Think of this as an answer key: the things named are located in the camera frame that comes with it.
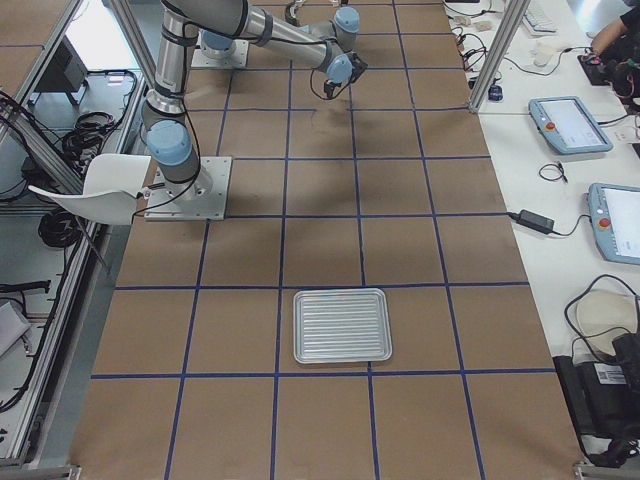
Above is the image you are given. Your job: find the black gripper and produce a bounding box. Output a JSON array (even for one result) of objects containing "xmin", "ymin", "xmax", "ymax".
[{"xmin": 323, "ymin": 80, "xmax": 341, "ymax": 99}]

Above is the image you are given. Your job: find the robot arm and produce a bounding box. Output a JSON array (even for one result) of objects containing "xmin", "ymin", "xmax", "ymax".
[{"xmin": 143, "ymin": 1, "xmax": 367, "ymax": 196}]

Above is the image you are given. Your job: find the dark green curved part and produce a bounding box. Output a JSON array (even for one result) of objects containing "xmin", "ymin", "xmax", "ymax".
[{"xmin": 285, "ymin": 0, "xmax": 304, "ymax": 27}]

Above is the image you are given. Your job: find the white plastic chair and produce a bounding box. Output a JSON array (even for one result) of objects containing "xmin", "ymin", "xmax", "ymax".
[{"xmin": 29, "ymin": 153, "xmax": 151, "ymax": 225}]

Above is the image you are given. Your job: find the blue teach pendant far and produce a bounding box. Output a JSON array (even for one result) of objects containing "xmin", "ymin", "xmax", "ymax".
[{"xmin": 528, "ymin": 96, "xmax": 613, "ymax": 155}]

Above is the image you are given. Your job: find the blue teach pendant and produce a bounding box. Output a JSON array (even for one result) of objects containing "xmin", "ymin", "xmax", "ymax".
[
  {"xmin": 528, "ymin": 96, "xmax": 613, "ymax": 155},
  {"xmin": 587, "ymin": 183, "xmax": 639, "ymax": 265}
]

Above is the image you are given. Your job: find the black power adapter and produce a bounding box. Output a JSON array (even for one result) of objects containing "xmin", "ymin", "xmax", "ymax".
[{"xmin": 518, "ymin": 210, "xmax": 554, "ymax": 235}]

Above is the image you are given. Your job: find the blue teach pendant near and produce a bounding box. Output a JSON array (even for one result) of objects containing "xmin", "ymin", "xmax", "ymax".
[{"xmin": 587, "ymin": 183, "xmax": 639, "ymax": 265}]

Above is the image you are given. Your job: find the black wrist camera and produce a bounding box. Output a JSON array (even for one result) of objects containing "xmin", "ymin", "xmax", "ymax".
[{"xmin": 347, "ymin": 52, "xmax": 368, "ymax": 84}]

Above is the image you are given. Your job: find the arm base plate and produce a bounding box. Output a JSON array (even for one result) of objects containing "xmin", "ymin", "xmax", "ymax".
[
  {"xmin": 191, "ymin": 40, "xmax": 249, "ymax": 70},
  {"xmin": 143, "ymin": 156, "xmax": 232, "ymax": 221}
]

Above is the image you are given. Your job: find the aluminium frame post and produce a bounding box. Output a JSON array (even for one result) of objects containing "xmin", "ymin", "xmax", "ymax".
[{"xmin": 468, "ymin": 0, "xmax": 530, "ymax": 113}]

